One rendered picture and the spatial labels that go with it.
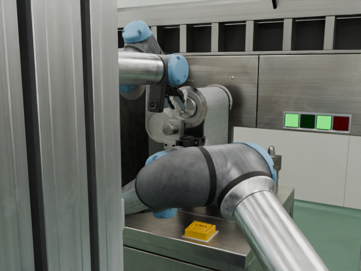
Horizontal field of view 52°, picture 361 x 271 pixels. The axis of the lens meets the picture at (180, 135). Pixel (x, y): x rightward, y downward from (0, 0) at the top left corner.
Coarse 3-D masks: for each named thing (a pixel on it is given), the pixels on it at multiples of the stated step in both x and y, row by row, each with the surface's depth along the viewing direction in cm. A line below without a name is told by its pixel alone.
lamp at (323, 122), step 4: (320, 116) 142; (324, 116) 141; (328, 116) 140; (320, 120) 142; (324, 120) 141; (328, 120) 141; (320, 124) 142; (324, 124) 141; (328, 124) 141; (316, 128) 143; (320, 128) 142; (324, 128) 142; (328, 128) 141
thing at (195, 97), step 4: (188, 92) 130; (192, 92) 129; (192, 96) 129; (196, 96) 129; (196, 100) 129; (200, 100) 128; (200, 104) 128; (200, 108) 128; (176, 112) 133; (196, 112) 130; (200, 112) 129; (176, 116) 133; (196, 116) 130; (184, 120) 132; (188, 120) 131; (192, 120) 131
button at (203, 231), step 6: (198, 222) 113; (186, 228) 109; (192, 228) 109; (198, 228) 109; (204, 228) 109; (210, 228) 109; (186, 234) 108; (192, 234) 107; (198, 234) 106; (204, 234) 105; (210, 234) 108
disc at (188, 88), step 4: (180, 88) 131; (184, 88) 131; (188, 88) 130; (192, 88) 129; (196, 88) 129; (196, 92) 129; (200, 92) 128; (188, 96) 131; (200, 96) 128; (172, 100) 134; (204, 100) 128; (204, 104) 128; (204, 108) 128; (172, 112) 134; (204, 112) 129; (172, 116) 135; (200, 116) 130; (204, 116) 129; (196, 120) 131; (200, 120) 130; (184, 124) 133; (188, 124) 132; (192, 124) 131; (196, 124) 131
